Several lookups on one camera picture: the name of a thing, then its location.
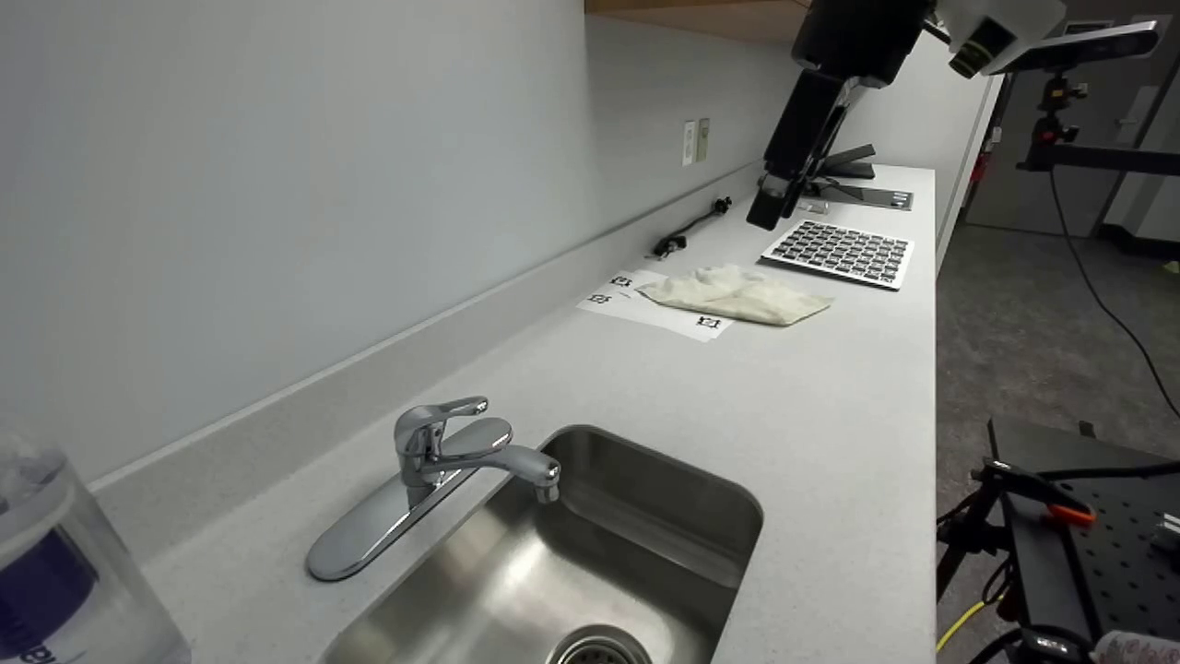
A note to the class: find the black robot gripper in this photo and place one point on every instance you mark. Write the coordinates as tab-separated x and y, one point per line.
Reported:
839	39

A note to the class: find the chrome faucet with spout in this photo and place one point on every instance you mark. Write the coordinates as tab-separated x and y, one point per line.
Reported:
437	451

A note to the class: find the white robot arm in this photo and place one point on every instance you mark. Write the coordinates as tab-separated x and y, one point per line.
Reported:
982	35

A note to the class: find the black metal stand base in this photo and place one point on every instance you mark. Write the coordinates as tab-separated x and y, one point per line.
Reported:
849	179

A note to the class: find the black rod tool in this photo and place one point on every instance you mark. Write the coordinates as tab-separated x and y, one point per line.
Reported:
676	240

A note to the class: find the white crumpled cloth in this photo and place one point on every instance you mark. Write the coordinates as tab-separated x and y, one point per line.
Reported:
738	297

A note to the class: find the white paper with markers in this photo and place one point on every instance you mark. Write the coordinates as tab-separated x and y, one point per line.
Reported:
623	297

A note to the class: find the stainless steel sink basin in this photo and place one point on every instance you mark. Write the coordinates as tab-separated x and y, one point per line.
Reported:
635	564

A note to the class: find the black perforated cart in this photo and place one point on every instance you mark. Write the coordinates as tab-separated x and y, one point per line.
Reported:
1084	540

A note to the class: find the clear bottle blue label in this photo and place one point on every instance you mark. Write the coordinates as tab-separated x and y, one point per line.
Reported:
68	585

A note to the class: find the white wall outlet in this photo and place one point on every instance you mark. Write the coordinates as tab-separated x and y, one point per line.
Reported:
695	141

